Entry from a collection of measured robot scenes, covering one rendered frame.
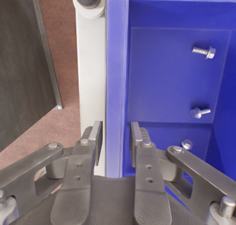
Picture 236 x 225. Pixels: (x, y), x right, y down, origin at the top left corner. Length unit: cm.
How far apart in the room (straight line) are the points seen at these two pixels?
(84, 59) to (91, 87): 4
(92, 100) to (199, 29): 16
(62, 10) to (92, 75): 92
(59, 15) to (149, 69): 98
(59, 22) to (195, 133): 102
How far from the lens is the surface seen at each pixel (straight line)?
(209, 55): 22
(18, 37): 93
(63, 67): 114
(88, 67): 25
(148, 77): 21
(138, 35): 21
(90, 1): 22
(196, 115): 22
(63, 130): 126
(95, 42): 25
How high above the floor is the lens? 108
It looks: 73 degrees down
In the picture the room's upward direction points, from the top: 178 degrees counter-clockwise
